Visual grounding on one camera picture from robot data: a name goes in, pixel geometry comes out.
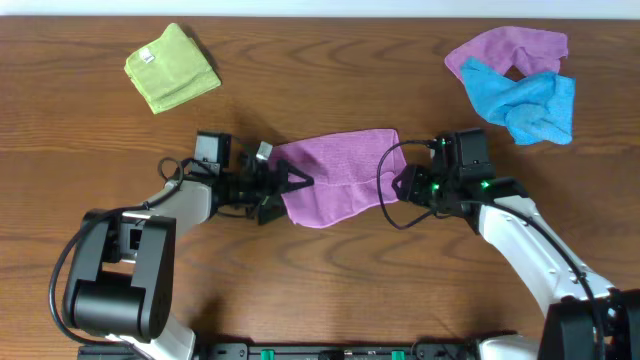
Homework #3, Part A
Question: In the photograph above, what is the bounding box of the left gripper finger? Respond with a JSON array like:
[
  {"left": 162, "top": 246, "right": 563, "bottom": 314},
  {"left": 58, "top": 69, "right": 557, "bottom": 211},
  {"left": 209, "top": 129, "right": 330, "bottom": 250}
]
[
  {"left": 257, "top": 194, "right": 287, "bottom": 225},
  {"left": 273, "top": 159, "right": 315, "bottom": 195}
]

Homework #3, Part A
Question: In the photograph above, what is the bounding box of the purple microfiber cloth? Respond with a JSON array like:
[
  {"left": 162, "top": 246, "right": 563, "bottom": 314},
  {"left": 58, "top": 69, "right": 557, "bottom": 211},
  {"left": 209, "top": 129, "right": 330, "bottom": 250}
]
[{"left": 269, "top": 128, "right": 407, "bottom": 229}]

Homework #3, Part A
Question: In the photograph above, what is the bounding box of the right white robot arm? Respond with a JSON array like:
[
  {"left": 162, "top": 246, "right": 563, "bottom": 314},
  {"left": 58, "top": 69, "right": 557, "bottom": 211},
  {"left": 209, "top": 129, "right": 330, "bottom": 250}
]
[{"left": 392, "top": 163, "right": 639, "bottom": 359}]

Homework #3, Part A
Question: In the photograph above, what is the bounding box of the crumpled blue cloth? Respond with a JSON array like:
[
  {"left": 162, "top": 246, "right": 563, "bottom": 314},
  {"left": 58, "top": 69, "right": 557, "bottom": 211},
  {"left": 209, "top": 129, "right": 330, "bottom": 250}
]
[{"left": 460, "top": 57, "right": 576, "bottom": 146}]

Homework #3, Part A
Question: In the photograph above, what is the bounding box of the folded green cloth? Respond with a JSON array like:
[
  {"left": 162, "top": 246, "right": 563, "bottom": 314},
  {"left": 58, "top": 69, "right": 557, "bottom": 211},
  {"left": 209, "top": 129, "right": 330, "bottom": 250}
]
[{"left": 124, "top": 23, "right": 222, "bottom": 114}]

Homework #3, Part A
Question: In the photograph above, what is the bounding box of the purple cloth at back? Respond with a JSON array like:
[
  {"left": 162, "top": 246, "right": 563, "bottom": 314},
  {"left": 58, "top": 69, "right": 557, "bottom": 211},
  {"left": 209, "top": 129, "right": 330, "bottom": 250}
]
[{"left": 444, "top": 26, "right": 569, "bottom": 81}]

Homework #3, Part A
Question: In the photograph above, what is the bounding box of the right black cable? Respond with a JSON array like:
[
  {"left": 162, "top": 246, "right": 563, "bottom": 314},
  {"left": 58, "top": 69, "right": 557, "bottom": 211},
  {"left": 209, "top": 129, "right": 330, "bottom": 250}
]
[{"left": 375, "top": 138, "right": 609, "bottom": 360}]

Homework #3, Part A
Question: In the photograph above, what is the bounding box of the black cable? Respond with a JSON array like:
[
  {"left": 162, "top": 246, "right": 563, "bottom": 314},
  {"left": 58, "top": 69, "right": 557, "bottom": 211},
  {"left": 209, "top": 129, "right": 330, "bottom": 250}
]
[
  {"left": 48, "top": 157, "right": 211, "bottom": 351},
  {"left": 375, "top": 138, "right": 609, "bottom": 360}
]

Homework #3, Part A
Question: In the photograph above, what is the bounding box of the left black cable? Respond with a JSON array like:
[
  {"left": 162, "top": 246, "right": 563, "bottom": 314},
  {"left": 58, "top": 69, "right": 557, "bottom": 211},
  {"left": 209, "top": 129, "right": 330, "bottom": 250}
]
[{"left": 48, "top": 157, "right": 211, "bottom": 351}]

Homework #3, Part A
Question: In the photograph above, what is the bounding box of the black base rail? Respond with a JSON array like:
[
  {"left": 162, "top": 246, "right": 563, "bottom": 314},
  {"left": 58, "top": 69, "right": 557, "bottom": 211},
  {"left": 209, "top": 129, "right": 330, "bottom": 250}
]
[{"left": 192, "top": 342, "right": 481, "bottom": 360}]

